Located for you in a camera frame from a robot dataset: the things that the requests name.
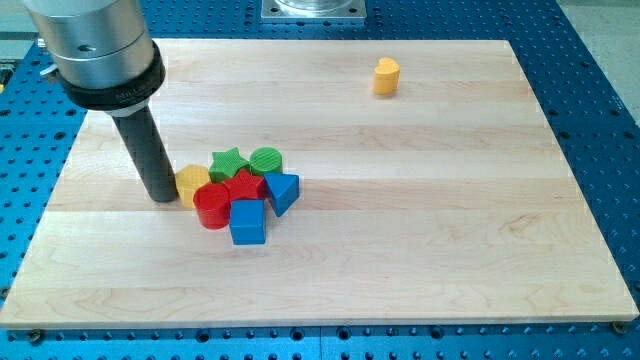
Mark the red cylinder block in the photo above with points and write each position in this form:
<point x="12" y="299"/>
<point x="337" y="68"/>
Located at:
<point x="212" y="204"/>

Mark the blue cube block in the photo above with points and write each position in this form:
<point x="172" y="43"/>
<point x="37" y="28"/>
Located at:
<point x="247" y="222"/>

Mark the green star block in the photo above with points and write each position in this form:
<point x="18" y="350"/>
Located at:
<point x="226" y="164"/>

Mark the light wooden board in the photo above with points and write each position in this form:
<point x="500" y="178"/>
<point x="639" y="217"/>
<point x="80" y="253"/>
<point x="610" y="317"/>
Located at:
<point x="448" y="201"/>

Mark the red star block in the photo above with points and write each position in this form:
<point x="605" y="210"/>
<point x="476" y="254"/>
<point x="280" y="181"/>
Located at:
<point x="245" y="186"/>

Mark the blue triangle block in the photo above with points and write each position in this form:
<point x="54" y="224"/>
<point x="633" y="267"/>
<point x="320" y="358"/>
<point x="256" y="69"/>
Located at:
<point x="283" y="189"/>

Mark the yellow hexagon block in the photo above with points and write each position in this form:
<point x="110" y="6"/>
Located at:
<point x="188" y="181"/>

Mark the yellow heart block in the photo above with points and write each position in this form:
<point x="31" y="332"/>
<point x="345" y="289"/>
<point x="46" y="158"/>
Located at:
<point x="386" y="76"/>

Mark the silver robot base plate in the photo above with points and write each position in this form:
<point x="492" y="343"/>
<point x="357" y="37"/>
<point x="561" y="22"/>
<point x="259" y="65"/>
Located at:
<point x="313" y="9"/>

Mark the green cylinder block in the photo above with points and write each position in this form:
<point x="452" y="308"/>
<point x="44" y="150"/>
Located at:
<point x="264" y="160"/>

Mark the blue perforated metal table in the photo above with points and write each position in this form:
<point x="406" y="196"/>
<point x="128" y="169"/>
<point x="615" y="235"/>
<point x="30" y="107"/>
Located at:
<point x="598" y="135"/>

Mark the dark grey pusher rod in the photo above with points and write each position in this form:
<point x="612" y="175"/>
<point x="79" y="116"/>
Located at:
<point x="142" y="140"/>

